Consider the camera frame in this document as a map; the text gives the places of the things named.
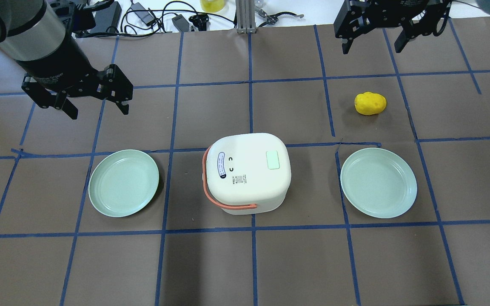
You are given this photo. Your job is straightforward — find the green plate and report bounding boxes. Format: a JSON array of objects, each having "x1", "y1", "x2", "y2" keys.
[
  {"x1": 88, "y1": 149, "x2": 160, "y2": 218},
  {"x1": 340, "y1": 147, "x2": 418, "y2": 219}
]

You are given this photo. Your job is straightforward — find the black laptop device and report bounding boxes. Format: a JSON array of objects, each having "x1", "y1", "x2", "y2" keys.
[{"x1": 89, "y1": 2, "x2": 121, "y2": 34}]

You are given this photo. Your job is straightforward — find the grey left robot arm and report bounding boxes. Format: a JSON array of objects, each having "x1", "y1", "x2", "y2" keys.
[{"x1": 0, "y1": 0, "x2": 134, "y2": 119}]

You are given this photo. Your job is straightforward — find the metal clamp tool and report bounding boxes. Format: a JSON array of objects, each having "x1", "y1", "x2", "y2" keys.
[{"x1": 255, "y1": 8, "x2": 304, "y2": 28}]

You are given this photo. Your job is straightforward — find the left green plate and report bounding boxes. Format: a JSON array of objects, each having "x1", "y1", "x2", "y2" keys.
[{"x1": 88, "y1": 149, "x2": 160, "y2": 218}]

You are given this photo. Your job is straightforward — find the white rice cooker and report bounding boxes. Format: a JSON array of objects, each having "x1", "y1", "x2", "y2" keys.
[{"x1": 202, "y1": 133, "x2": 291, "y2": 215}]

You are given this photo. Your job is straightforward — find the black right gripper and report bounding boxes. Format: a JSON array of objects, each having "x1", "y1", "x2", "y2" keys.
[{"x1": 333, "y1": 0, "x2": 451, "y2": 54}]

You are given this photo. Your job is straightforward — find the yellow potato toy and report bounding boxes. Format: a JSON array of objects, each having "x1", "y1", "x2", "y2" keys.
[{"x1": 354, "y1": 91, "x2": 387, "y2": 116}]

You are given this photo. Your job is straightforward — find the right green plate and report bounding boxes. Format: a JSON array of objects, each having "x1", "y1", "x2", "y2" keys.
[{"x1": 340, "y1": 147, "x2": 418, "y2": 219}]

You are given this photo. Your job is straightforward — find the yellow cup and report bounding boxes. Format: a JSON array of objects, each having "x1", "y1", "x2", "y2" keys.
[{"x1": 200, "y1": 0, "x2": 226, "y2": 13}]

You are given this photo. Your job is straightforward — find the aluminium frame post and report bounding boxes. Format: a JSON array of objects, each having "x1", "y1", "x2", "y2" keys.
[{"x1": 235, "y1": 0, "x2": 257, "y2": 34}]

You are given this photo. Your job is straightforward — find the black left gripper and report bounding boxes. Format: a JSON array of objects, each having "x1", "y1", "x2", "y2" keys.
[{"x1": 17, "y1": 34, "x2": 134, "y2": 120}]

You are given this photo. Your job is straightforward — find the black power adapter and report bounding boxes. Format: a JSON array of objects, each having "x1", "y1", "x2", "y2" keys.
[{"x1": 171, "y1": 15, "x2": 191, "y2": 32}]

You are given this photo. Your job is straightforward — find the black cable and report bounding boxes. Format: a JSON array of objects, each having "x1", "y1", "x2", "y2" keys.
[{"x1": 75, "y1": 0, "x2": 237, "y2": 39}]

